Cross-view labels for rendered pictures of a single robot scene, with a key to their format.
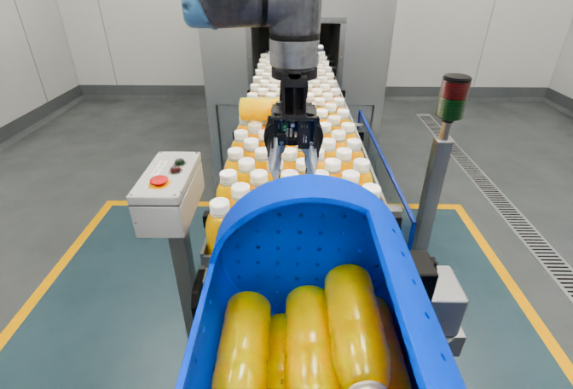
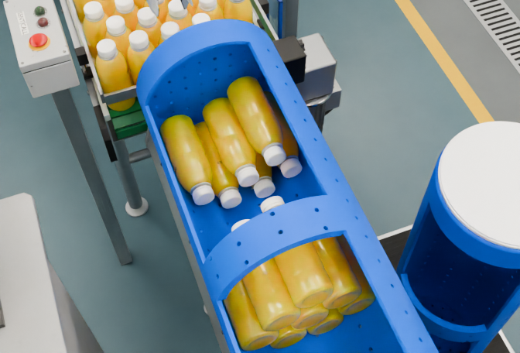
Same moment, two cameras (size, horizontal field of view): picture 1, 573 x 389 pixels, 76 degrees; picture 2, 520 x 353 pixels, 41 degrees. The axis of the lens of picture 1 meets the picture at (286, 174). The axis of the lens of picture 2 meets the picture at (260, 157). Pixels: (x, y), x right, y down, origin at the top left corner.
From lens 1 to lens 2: 79 cm
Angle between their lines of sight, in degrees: 31
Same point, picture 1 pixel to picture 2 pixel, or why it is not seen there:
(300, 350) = (227, 141)
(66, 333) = not seen: outside the picture
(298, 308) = (215, 116)
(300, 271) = (203, 88)
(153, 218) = (47, 77)
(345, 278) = (243, 88)
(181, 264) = (66, 106)
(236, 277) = (155, 107)
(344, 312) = (248, 111)
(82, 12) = not seen: outside the picture
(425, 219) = not seen: outside the picture
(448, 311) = (322, 75)
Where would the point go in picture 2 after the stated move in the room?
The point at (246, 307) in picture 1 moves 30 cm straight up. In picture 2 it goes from (179, 126) to (159, 9)
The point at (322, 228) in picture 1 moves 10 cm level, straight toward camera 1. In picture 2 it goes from (216, 55) to (227, 94)
